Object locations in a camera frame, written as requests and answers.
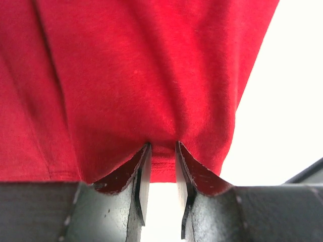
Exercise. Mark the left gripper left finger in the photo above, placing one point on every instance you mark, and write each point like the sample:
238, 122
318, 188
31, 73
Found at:
112, 209

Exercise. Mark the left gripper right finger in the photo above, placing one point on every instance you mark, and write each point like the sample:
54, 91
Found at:
215, 210

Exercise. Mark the dark red t shirt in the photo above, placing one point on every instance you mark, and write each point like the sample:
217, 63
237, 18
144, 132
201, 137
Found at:
85, 84

